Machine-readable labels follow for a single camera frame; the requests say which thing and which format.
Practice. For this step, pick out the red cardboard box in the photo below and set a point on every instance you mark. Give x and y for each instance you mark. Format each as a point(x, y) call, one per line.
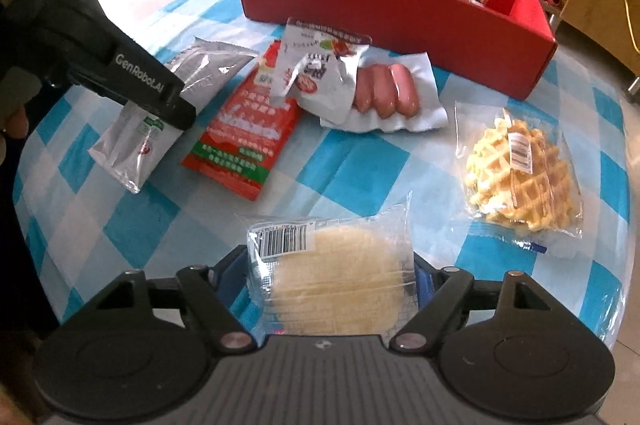
point(400, 25)

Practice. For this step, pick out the long red snack packet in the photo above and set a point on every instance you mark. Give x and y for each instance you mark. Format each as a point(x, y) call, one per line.
point(240, 130)

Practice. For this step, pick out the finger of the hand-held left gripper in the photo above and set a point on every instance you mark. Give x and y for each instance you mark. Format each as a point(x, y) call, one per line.
point(177, 115)

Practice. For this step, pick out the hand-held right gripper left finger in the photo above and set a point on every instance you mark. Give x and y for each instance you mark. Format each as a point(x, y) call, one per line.
point(232, 280)

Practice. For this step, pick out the waffle packet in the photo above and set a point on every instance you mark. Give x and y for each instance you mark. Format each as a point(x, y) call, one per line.
point(515, 175)

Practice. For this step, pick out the white snack packet red picture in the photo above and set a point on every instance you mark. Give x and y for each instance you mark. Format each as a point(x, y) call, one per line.
point(320, 50)

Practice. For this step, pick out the person's left hand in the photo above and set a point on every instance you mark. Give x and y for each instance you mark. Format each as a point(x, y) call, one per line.
point(17, 125)

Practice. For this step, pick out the sausage packet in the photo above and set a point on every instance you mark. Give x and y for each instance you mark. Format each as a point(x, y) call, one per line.
point(385, 90)

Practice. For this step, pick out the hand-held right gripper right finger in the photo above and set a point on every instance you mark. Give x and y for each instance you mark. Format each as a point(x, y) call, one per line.
point(425, 285)

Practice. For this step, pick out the silver snack packet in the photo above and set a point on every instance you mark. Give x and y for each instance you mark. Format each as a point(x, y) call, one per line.
point(127, 155)

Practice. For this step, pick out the blue white checked tablecloth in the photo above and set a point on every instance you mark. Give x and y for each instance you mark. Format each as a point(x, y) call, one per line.
point(350, 175)

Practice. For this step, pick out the round white cake packet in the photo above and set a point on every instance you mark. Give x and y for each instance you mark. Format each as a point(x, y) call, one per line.
point(340, 270)

